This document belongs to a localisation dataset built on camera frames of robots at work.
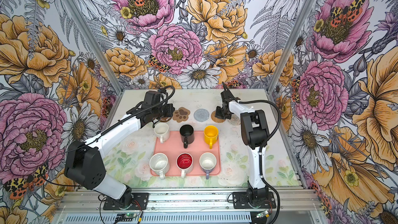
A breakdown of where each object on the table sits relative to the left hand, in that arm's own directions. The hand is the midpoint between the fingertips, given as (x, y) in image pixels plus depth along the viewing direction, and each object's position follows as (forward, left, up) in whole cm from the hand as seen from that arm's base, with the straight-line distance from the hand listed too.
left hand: (173, 113), depth 87 cm
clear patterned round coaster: (+6, -37, -18) cm, 42 cm away
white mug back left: (-4, +8, -13) cm, 16 cm away
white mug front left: (-21, +8, -16) cm, 28 cm away
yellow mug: (-5, -21, -16) cm, 27 cm away
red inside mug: (-21, -6, -16) cm, 27 cm away
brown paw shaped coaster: (+11, -1, -17) cm, 20 cm away
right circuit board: (-45, -42, -17) cm, 64 cm away
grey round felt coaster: (+11, -15, -18) cm, 26 cm away
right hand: (+6, -27, -16) cm, 32 cm away
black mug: (-6, -7, -14) cm, 16 cm away
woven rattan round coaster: (+7, -25, -17) cm, 31 cm away
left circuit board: (-45, +19, -18) cm, 52 cm away
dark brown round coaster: (+7, +8, -15) cm, 18 cm away
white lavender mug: (-21, -18, -16) cm, 33 cm away
